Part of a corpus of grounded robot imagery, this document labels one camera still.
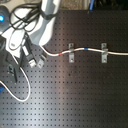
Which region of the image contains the left metal cable clip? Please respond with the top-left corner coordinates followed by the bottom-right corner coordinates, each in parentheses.
top-left (69, 43), bottom-right (75, 63)

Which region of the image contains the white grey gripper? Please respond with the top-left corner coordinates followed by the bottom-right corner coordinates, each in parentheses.
top-left (3, 30), bottom-right (46, 69)

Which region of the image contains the right metal cable clip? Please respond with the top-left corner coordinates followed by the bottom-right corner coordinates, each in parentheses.
top-left (101, 43), bottom-right (108, 63)

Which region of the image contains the black perforated breadboard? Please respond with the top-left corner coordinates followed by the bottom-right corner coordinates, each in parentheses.
top-left (0, 11), bottom-right (128, 128)

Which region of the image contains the thin white cable loop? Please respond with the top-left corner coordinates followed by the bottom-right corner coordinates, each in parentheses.
top-left (0, 54), bottom-right (32, 102)

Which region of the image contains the metal cable clip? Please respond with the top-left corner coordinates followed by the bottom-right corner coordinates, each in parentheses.
top-left (69, 43), bottom-right (75, 63)
top-left (101, 43), bottom-right (108, 63)

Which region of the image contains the black bracket on board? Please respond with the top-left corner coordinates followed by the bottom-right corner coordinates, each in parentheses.
top-left (4, 52), bottom-right (20, 82)

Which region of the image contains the white cable with coloured marks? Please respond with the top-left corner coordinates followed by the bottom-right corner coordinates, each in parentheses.
top-left (42, 46), bottom-right (128, 58)

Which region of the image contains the white device with blue light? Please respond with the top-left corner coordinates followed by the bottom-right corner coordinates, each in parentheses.
top-left (0, 6), bottom-right (10, 33)

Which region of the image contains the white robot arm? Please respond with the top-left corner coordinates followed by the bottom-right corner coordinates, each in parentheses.
top-left (0, 0), bottom-right (61, 67)

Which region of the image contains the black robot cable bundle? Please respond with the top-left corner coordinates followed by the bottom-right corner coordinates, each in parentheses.
top-left (7, 0), bottom-right (54, 33)

